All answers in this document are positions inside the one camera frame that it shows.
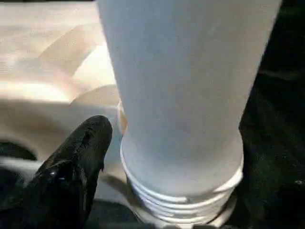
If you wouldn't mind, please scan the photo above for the white plastic table top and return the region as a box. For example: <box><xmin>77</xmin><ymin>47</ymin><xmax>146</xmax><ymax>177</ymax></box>
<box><xmin>0</xmin><ymin>1</ymin><xmax>239</xmax><ymax>229</ymax></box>

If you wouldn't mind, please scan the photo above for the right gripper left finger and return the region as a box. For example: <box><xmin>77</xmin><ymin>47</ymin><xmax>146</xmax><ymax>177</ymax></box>
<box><xmin>0</xmin><ymin>114</ymin><xmax>114</xmax><ymax>229</ymax></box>

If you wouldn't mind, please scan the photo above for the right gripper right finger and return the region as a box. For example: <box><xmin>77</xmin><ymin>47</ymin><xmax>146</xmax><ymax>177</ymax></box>
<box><xmin>229</xmin><ymin>143</ymin><xmax>305</xmax><ymax>229</ymax></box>

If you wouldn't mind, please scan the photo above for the white plastic table leg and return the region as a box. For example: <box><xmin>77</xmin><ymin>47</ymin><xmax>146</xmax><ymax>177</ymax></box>
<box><xmin>95</xmin><ymin>0</ymin><xmax>284</xmax><ymax>227</ymax></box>

